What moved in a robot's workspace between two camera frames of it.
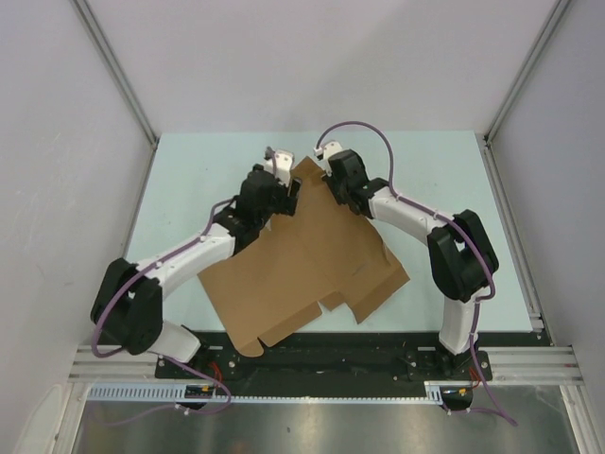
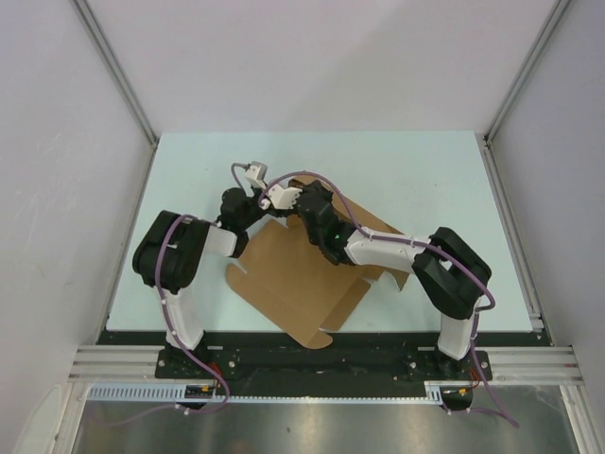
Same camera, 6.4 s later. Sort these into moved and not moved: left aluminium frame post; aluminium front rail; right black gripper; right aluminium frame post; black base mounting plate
Moved: right black gripper
Not moved: aluminium front rail; left aluminium frame post; black base mounting plate; right aluminium frame post
